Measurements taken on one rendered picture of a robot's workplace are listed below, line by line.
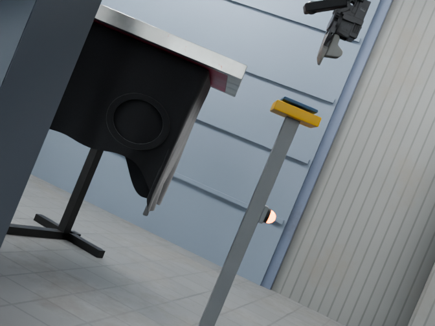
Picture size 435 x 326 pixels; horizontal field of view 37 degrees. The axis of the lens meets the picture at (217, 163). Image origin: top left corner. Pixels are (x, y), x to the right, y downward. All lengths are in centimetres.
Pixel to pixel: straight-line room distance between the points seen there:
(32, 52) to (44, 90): 9
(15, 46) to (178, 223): 362
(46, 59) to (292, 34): 354
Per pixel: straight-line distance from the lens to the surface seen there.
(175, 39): 163
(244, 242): 178
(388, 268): 441
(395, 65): 455
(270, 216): 178
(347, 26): 182
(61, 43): 125
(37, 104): 125
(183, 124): 169
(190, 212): 465
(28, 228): 332
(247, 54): 469
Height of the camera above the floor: 78
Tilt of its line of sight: 1 degrees down
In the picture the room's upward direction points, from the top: 23 degrees clockwise
